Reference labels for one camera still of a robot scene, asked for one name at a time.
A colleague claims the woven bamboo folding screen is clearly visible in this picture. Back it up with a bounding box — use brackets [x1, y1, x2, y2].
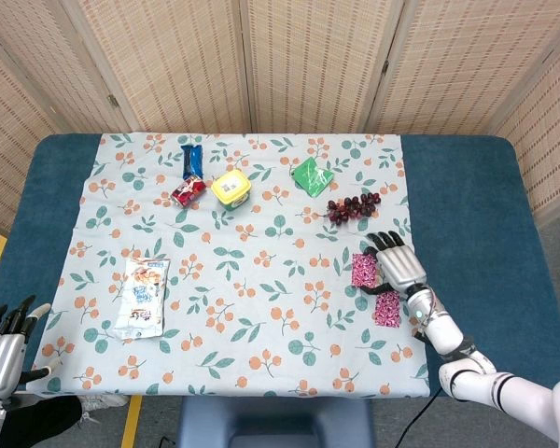
[0, 0, 560, 234]

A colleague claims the white snack bag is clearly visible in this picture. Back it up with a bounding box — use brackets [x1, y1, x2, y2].
[111, 257, 172, 341]

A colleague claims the green foil packet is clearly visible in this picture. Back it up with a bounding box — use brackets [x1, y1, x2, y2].
[288, 156, 335, 199]

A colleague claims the black floor cable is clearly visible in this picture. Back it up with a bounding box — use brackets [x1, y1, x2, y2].
[394, 396, 431, 448]

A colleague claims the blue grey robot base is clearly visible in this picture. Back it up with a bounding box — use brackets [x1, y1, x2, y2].
[176, 396, 375, 448]

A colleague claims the black trouser leg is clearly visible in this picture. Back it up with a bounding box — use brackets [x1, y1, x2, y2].
[0, 395, 83, 448]

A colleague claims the dark red grape bunch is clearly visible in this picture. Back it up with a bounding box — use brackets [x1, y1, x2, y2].
[325, 190, 383, 227]

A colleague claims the red snack packet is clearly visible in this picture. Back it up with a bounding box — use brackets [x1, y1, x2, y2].
[170, 175, 207, 208]

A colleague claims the green tub yellow lid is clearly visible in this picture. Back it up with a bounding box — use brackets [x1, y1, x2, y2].
[210, 168, 254, 212]

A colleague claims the blue snack bar wrapper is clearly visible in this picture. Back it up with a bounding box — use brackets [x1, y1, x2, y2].
[180, 143, 203, 179]

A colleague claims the white sneaker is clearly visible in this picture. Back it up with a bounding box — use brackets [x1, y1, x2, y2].
[78, 393, 130, 424]

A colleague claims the floral leaf print tablecloth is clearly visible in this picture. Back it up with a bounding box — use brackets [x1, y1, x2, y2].
[25, 133, 431, 399]

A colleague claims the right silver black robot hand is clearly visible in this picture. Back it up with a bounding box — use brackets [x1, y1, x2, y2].
[357, 231, 428, 296]

